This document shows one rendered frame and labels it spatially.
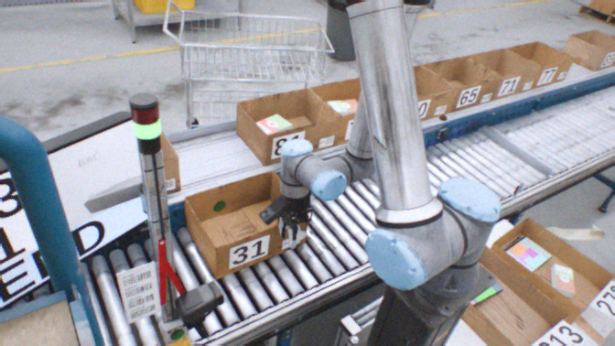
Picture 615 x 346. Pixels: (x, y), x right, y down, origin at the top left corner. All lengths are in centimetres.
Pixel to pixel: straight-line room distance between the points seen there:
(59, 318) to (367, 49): 70
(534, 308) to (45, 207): 176
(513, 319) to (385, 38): 126
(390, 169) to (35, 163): 71
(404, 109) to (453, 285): 50
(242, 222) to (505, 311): 107
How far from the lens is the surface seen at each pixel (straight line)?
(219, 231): 185
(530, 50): 366
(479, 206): 109
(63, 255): 44
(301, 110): 230
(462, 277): 122
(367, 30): 91
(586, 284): 218
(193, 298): 124
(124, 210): 115
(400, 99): 92
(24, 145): 37
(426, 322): 131
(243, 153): 204
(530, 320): 191
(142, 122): 88
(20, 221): 102
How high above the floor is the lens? 210
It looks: 38 degrees down
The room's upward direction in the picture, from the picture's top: 9 degrees clockwise
